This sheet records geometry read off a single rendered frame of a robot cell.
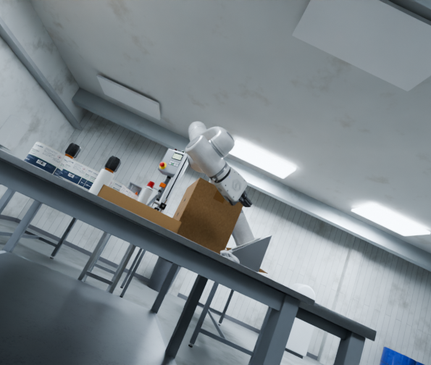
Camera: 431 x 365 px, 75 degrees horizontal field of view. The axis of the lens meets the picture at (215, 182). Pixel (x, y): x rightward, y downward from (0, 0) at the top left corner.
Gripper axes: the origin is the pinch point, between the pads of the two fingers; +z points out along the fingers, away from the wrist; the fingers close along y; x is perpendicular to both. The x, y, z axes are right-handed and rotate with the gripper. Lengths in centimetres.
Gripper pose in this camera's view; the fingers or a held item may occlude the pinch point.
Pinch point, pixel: (245, 202)
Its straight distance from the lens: 110.5
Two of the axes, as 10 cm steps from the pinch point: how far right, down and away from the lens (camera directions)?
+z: 6.2, 6.8, 3.9
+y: 5.2, -7.3, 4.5
